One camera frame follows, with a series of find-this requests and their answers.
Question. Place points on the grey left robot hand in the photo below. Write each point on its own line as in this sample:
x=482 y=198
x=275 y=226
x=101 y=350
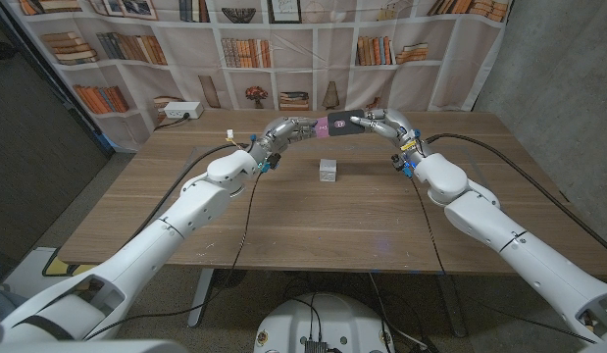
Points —
x=281 y=133

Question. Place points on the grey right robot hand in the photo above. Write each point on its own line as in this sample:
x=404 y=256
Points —
x=393 y=126

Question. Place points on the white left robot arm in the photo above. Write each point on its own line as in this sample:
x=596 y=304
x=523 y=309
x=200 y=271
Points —
x=180 y=225

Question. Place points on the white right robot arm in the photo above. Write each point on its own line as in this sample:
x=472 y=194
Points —
x=499 y=225

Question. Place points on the small white cube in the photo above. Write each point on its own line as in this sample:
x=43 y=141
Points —
x=327 y=170

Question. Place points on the white power strip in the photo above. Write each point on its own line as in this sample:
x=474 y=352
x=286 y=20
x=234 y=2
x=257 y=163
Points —
x=183 y=110

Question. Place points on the printed bookshelf backdrop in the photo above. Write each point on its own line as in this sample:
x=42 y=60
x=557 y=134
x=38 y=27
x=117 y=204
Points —
x=185 y=49

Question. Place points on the grey metal table leg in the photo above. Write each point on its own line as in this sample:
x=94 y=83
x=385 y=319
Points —
x=200 y=299
x=452 y=309

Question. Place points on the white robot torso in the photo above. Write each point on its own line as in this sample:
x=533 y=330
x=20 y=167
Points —
x=332 y=318

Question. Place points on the white yellow floor mat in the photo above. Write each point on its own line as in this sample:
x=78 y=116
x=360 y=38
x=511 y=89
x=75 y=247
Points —
x=33 y=267

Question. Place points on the person leg blue jeans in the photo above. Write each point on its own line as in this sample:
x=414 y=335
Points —
x=4 y=301

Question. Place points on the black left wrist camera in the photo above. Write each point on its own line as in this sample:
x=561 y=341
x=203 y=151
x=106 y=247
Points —
x=271 y=162

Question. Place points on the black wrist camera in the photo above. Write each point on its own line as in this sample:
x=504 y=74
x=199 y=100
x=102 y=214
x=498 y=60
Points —
x=402 y=166
x=271 y=162

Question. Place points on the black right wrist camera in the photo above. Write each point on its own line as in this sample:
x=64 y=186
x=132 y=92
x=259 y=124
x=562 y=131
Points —
x=402 y=166

